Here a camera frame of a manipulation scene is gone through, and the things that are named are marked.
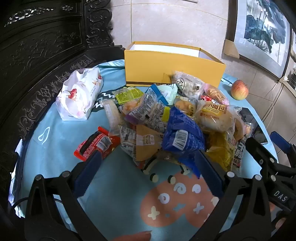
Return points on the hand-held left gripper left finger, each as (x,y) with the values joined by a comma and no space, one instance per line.
(89,172)

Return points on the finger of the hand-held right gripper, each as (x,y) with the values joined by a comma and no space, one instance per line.
(279,140)
(259,150)

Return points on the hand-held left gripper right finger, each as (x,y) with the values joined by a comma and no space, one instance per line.
(209,176)

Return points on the yellow rice cracker packet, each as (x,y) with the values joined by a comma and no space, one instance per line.
(219,150)

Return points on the red cookie packet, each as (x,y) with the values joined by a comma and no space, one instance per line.
(92,143)

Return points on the pink bread packet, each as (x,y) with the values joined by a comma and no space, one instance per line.
(216,93)

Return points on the yellow cardboard box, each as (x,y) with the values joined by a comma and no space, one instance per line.
(148,67)

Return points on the person's right hand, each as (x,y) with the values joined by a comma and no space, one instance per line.
(281,223)

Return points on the person's left hand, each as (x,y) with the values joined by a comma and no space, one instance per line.
(134,236)

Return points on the black smartphone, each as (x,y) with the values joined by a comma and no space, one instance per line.
(259,134)

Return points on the clear brown bread packet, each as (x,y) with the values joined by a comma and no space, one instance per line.
(242,128)

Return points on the dark blue snack packet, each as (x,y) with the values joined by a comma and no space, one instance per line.
(182,132)

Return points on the white barcode snack packet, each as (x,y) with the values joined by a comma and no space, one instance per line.
(127,136)

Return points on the large bun packet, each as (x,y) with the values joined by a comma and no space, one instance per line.
(215,115)

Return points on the clear rice cake packet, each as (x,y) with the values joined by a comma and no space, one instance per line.
(111,113)

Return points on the red apple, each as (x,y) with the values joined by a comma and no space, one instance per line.
(239,90)

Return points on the tan triangular snack packet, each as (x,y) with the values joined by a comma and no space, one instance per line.
(145,143)

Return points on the small framed painting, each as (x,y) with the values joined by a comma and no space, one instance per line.
(293,69)

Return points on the small round bread packet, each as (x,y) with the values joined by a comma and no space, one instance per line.
(185,106)

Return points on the small red snack packet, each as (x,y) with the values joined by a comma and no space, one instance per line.
(205,98)

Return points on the white floral tissue pack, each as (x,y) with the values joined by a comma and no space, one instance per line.
(78,97)

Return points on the blue and white snack packet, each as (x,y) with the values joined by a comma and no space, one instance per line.
(148,109)

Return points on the bread packet with green label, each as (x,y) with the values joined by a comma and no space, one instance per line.
(128,95)

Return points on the clear bag of white nuts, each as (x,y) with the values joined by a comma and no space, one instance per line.
(187,84)

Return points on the cardboard corner protector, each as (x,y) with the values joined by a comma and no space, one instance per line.
(231,49)

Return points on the framed lotus painting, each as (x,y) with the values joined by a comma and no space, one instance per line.
(261,30)

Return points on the dark carved wooden furniture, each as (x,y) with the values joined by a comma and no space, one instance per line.
(46,46)

